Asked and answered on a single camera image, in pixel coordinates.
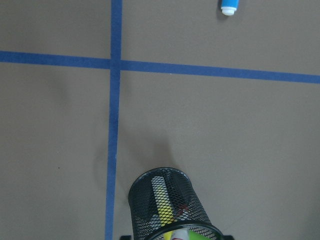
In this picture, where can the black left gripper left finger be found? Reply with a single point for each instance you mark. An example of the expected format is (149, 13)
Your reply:
(125, 237)

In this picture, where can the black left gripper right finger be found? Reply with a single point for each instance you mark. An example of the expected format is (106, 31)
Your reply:
(228, 237)

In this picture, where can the red capped white marker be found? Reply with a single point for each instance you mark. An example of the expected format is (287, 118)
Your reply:
(180, 234)

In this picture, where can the blue marker pen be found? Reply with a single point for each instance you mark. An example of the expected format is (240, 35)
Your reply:
(229, 7)

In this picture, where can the yellow highlighter pen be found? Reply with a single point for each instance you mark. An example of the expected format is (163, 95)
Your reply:
(163, 203)

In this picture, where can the black mesh pen cup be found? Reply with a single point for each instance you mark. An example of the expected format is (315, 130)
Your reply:
(188, 210)

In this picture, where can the brown paper table cover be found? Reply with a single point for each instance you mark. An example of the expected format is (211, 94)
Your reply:
(93, 93)

